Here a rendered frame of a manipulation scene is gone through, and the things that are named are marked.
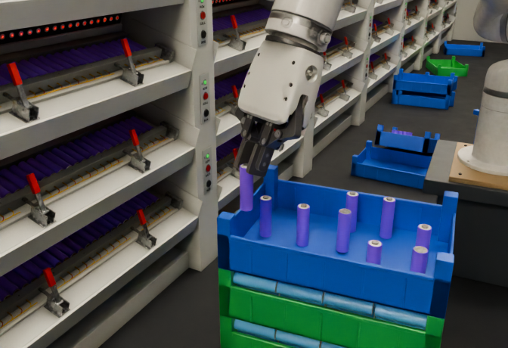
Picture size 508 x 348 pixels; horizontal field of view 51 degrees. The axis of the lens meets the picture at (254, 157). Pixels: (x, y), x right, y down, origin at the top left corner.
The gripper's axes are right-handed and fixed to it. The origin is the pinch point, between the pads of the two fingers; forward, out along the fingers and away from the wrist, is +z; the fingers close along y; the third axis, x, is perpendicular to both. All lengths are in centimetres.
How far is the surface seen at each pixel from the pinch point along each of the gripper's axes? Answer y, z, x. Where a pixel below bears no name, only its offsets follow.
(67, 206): 39.5, 22.5, 3.4
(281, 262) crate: -6.7, 11.6, -4.6
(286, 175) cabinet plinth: 81, 14, -96
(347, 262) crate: -14.2, 8.0, -7.5
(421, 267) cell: -20.4, 5.5, -13.7
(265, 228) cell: 3.0, 10.3, -10.0
